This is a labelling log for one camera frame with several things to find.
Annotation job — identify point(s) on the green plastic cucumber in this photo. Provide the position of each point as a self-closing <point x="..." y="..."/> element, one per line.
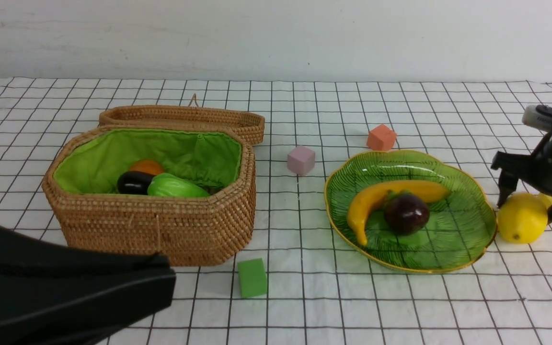
<point x="169" y="185"/>

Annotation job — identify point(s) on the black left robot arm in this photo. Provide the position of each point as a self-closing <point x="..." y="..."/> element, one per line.
<point x="51" y="294"/>

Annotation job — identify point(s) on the woven wicker basket green lining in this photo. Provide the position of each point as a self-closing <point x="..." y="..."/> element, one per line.
<point x="81" y="188"/>

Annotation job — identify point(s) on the purple plastic eggplant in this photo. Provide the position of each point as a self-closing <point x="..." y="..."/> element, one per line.
<point x="134" y="183"/>

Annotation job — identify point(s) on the green glass leaf plate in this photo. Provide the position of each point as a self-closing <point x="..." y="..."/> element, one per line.
<point x="461" y="225"/>

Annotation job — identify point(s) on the green foam cube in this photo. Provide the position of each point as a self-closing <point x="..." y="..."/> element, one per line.
<point x="252" y="278"/>

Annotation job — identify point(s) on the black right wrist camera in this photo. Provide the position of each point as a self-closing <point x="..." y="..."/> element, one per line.
<point x="538" y="116"/>

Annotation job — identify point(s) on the woven wicker basket lid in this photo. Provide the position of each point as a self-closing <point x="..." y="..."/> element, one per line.
<point x="247" y="125"/>

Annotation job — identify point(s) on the orange-brown plastic potato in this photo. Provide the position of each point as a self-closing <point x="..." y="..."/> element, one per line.
<point x="147" y="166"/>

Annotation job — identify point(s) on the yellow plastic banana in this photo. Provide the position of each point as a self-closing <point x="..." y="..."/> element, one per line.
<point x="367" y="206"/>

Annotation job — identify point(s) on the yellow plastic lemon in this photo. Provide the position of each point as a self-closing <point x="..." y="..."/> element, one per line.
<point x="522" y="219"/>

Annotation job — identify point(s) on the orange foam cube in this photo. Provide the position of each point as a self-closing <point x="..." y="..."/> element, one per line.
<point x="381" y="138"/>

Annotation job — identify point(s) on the white grid tablecloth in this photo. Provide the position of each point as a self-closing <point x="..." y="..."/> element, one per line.
<point x="320" y="291"/>

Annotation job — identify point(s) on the pink foam cube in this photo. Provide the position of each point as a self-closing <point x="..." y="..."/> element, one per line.
<point x="301" y="160"/>

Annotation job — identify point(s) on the yellow foam cube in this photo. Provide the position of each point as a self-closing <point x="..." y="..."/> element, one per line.
<point x="546" y="200"/>

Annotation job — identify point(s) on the dark purple plastic mangosteen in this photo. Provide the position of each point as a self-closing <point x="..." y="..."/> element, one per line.
<point x="405" y="213"/>

